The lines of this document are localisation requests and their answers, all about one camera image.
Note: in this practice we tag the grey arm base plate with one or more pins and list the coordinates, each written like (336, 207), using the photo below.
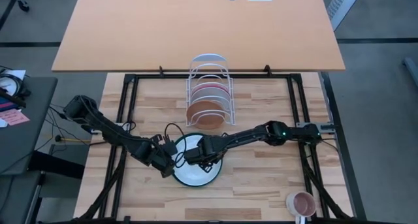
(328, 127)

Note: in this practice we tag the black chair caster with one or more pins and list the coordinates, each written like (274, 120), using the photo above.
(23, 6)

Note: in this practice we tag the grey side table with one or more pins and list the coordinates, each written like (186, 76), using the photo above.
(26, 145)

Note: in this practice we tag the white metal post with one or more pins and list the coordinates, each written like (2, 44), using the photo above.
(341, 5)

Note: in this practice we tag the tan wooden desk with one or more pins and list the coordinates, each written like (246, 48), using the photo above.
(163, 28)

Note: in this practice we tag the white plate teal underside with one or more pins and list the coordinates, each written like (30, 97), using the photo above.
(196, 176)

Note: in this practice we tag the pink plate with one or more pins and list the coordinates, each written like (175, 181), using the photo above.
(210, 86)

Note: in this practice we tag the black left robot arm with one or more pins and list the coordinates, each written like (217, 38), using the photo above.
(111, 132)

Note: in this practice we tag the black floor stand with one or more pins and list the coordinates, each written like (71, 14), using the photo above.
(55, 165)

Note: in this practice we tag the black frame clamp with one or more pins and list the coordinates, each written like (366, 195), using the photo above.
(267, 70)
(160, 71)

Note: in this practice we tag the black aluminium table frame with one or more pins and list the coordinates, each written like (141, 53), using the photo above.
(261, 76)

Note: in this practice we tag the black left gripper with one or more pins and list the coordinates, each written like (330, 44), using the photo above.
(156, 155)

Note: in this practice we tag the white paper sheet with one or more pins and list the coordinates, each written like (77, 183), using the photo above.
(18, 74)

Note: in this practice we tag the pink paper note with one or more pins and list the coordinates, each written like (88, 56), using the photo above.
(14, 118)

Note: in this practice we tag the blue flat item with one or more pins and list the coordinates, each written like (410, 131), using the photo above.
(6, 105)

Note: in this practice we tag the yellow stick black tip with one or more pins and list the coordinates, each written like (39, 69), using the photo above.
(58, 138)

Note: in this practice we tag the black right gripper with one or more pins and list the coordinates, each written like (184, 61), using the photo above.
(210, 149)

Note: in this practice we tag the cream mug pink inside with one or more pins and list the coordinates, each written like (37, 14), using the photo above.
(300, 204)

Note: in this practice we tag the orange plate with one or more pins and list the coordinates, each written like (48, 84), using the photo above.
(205, 119)

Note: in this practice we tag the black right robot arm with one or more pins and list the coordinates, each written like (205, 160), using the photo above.
(271, 134)

